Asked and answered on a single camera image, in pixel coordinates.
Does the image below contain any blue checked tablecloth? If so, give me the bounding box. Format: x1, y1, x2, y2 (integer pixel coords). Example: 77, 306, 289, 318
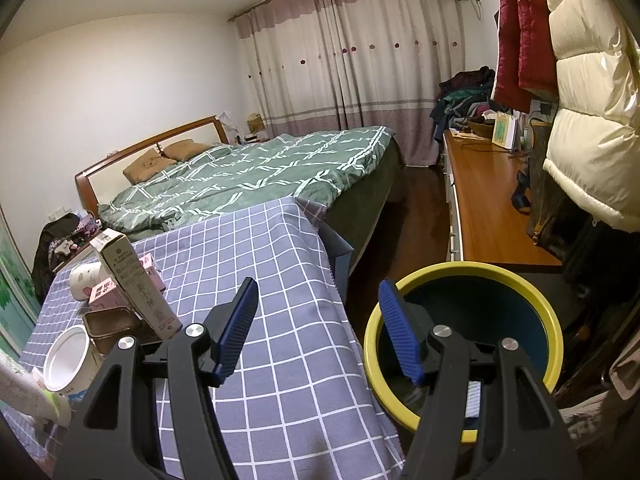
0, 196, 406, 480

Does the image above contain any wooden bed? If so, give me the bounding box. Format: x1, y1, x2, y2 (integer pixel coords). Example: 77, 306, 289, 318
75, 116, 406, 281

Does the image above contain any glass wardrobe door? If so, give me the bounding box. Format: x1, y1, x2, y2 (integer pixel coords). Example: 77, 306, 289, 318
0, 210, 43, 356

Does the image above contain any pink white curtain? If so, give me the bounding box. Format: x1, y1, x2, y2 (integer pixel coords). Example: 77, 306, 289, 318
230, 0, 501, 168

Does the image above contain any long wooden sideboard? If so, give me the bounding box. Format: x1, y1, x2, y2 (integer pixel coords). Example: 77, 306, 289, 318
442, 129, 563, 268

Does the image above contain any dark red jacket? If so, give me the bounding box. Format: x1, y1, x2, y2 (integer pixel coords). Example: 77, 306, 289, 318
491, 0, 558, 113

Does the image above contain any heap of mixed clothes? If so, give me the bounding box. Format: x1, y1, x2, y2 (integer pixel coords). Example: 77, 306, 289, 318
429, 66, 501, 133

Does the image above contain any white paper bowl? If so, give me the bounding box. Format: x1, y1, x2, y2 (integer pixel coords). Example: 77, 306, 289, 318
42, 325, 106, 395

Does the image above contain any brown foil tray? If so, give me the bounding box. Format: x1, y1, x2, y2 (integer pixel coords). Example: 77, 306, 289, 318
82, 306, 161, 356

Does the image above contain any brown pillow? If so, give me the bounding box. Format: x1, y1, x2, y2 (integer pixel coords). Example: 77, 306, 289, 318
163, 139, 213, 162
122, 149, 178, 184

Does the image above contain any yellow-rimmed dark bin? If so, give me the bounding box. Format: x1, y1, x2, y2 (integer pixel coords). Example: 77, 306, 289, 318
363, 261, 564, 445

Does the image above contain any pile of dark clothes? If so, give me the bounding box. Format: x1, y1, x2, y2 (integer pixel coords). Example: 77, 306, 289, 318
31, 212, 108, 306

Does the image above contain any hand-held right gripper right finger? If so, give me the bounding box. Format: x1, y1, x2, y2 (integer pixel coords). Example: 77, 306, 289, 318
378, 279, 583, 480

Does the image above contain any dark blue strap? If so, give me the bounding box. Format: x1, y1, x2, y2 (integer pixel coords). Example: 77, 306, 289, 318
510, 167, 535, 217

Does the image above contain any cream puffer jacket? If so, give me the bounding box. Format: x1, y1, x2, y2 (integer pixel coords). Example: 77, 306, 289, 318
542, 0, 640, 233

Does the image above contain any tall beige carton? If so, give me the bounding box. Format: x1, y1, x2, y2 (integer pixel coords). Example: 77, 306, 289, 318
90, 228, 183, 339

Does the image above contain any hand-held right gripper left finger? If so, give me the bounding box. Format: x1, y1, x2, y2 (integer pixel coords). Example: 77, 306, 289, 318
52, 276, 260, 480

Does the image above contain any green checked duvet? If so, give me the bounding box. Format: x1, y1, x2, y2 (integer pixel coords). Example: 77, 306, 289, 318
97, 126, 396, 241

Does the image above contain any green white desk card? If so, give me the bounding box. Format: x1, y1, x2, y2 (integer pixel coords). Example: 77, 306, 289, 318
491, 112, 521, 150

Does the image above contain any spotted paper cup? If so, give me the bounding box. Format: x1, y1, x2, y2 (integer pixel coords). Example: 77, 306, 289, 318
69, 261, 113, 302

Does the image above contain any dark wicker bowl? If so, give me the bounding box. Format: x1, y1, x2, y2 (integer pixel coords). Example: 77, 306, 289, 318
465, 116, 496, 138

